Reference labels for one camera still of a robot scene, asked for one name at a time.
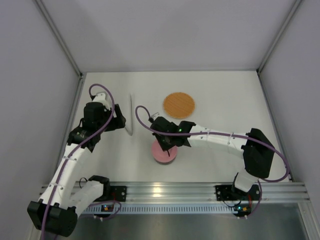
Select stainless steel tongs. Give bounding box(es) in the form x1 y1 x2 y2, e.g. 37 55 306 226
125 94 134 137

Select pink lunch box lid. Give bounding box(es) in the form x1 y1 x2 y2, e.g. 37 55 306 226
151 140 178 162

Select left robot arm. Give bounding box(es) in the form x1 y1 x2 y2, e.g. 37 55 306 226
27 100 126 238

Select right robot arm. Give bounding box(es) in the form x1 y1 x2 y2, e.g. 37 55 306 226
150 116 275 194

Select round steel lunch box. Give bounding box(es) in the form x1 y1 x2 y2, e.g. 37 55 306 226
156 160 174 165

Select woven bamboo tray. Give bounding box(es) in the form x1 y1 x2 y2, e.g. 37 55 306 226
163 92 196 119

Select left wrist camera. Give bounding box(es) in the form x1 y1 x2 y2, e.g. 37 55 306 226
92 92 112 110

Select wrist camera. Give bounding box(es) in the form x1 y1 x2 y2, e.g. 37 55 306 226
150 112 160 120
92 92 112 110

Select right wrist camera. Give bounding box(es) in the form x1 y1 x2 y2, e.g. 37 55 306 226
150 112 160 120

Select aluminium mounting rail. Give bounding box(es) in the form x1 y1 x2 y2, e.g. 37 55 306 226
111 182 310 204

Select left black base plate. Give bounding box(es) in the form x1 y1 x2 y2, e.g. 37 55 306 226
96 185 127 202

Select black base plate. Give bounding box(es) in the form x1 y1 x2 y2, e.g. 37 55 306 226
215 184 261 202
96 185 127 202

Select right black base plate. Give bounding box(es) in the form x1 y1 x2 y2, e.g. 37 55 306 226
215 184 261 202

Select slotted cable duct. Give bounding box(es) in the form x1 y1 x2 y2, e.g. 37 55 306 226
83 202 249 215

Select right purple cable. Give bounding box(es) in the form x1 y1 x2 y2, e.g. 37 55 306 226
135 105 291 216

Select left aluminium frame post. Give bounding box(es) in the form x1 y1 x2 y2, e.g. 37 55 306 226
33 0 83 79

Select aluminium frame post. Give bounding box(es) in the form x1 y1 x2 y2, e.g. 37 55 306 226
256 0 307 74
33 0 83 79

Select right aluminium frame post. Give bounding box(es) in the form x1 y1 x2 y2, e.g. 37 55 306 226
256 0 307 74

